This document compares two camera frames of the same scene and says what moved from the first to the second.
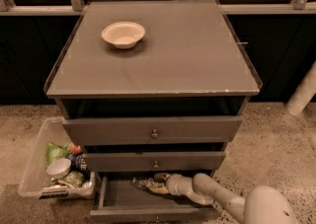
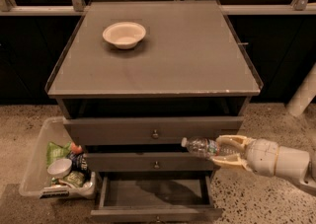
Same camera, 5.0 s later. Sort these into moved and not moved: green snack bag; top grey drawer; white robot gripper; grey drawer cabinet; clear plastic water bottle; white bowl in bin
Moved: clear plastic water bottle; white robot gripper
Not moved: white bowl in bin; top grey drawer; green snack bag; grey drawer cabinet
